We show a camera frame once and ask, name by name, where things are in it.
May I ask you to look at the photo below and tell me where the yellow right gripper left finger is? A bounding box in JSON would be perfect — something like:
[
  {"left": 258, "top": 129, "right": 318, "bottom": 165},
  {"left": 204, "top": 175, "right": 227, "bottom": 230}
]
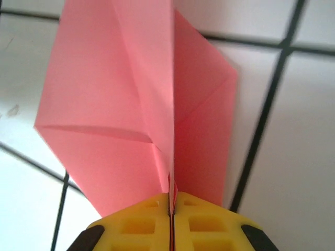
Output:
[{"left": 66, "top": 192, "right": 172, "bottom": 251}]

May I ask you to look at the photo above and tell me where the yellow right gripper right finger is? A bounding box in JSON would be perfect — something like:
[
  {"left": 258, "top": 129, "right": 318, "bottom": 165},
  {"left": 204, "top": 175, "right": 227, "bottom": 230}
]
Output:
[{"left": 170, "top": 192, "right": 275, "bottom": 251}]

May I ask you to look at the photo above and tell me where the pink square paper sheet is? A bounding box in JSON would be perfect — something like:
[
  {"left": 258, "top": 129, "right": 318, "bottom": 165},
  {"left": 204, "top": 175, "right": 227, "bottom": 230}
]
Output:
[{"left": 33, "top": 0, "right": 238, "bottom": 219}]

